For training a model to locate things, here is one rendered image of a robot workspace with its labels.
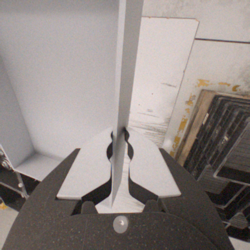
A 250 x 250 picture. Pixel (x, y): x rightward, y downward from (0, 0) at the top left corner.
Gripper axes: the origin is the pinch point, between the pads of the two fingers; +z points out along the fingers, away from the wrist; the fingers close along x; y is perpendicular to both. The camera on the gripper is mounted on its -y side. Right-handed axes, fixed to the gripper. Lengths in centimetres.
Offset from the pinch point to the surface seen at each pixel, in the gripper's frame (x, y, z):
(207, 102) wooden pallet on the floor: 69, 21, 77
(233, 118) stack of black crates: 61, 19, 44
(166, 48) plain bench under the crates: 15.7, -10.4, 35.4
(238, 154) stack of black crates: 72, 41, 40
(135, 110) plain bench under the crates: 7.1, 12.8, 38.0
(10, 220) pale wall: -282, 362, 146
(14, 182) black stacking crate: -67, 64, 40
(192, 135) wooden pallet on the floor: 67, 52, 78
